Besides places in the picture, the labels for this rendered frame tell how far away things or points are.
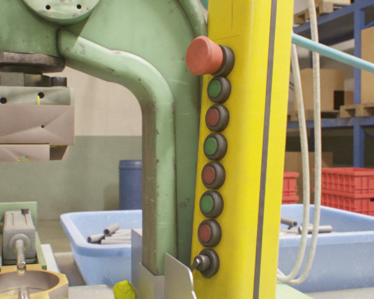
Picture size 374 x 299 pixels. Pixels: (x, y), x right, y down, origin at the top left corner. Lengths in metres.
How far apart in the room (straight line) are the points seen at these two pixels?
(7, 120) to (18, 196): 8.33
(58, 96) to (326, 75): 7.81
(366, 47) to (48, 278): 6.53
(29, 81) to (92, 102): 8.34
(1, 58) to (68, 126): 0.10
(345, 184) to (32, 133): 3.96
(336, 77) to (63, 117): 7.92
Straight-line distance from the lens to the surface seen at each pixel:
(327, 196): 4.59
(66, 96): 0.56
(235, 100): 0.57
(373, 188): 4.37
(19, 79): 0.57
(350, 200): 4.34
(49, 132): 0.53
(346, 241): 0.92
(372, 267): 0.98
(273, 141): 0.59
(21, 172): 8.82
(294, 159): 8.43
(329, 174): 4.58
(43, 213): 8.89
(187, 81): 0.62
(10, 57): 0.57
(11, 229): 0.84
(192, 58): 0.57
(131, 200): 7.55
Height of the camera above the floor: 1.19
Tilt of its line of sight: 1 degrees down
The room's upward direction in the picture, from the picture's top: straight up
